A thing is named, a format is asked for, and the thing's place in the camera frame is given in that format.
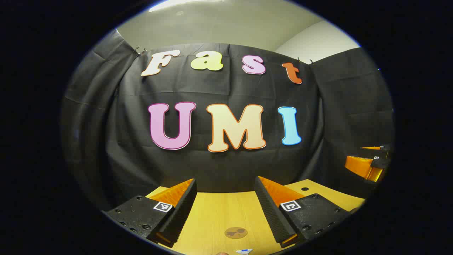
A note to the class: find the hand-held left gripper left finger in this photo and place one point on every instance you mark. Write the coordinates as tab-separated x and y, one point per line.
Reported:
184	209

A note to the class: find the white toothpaste tube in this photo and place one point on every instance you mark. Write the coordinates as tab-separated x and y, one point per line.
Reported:
244	251

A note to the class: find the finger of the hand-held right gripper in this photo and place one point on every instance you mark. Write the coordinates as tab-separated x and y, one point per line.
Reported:
357	164
382	152

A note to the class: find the round cork coaster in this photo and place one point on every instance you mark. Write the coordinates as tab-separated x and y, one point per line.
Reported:
236	232

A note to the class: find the wooden desktop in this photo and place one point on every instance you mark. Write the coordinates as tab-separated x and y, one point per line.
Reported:
223	212

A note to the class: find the black backdrop cloth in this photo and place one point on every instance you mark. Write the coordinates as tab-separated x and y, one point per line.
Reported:
226	166

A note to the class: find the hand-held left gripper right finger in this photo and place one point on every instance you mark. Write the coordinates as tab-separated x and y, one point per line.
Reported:
269	209

